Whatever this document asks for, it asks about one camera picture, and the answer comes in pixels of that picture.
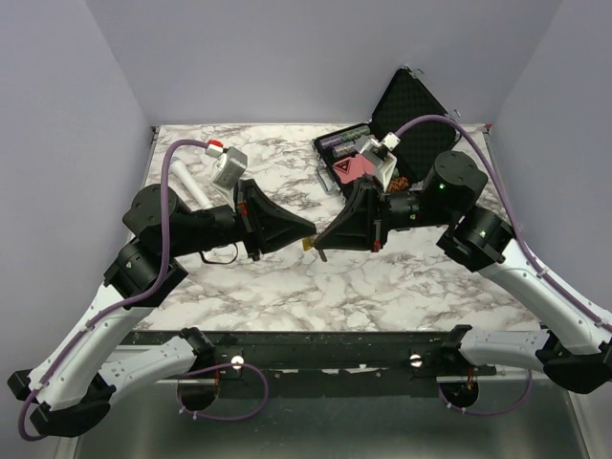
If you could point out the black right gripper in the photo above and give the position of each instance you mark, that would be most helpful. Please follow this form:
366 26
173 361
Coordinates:
362 224

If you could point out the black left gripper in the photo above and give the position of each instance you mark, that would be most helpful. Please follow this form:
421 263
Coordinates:
265 225

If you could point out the yellow key tag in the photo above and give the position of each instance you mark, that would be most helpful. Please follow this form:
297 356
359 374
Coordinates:
308 244

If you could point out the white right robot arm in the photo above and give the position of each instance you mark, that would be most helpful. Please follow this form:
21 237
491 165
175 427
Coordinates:
572 349

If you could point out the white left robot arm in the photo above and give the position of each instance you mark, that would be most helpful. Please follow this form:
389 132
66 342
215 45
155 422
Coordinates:
72 390

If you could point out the red playing card deck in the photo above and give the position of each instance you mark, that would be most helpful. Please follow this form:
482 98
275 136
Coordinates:
351 168

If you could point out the blue orange chip row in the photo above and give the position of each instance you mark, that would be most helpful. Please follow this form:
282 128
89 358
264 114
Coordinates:
398 184

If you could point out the purple green chip row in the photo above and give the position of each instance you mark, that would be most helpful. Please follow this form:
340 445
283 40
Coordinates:
344 137

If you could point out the white cylindrical tube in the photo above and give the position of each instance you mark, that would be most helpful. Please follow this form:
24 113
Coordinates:
179 170

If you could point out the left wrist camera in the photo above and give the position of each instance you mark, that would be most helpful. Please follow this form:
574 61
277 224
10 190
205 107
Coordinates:
229 166

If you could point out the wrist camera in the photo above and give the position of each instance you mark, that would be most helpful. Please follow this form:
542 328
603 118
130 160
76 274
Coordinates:
229 166
380 154

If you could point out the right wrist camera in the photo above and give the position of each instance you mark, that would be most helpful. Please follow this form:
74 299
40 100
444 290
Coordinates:
380 154

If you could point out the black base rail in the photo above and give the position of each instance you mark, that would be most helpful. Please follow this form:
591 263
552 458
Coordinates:
335 364

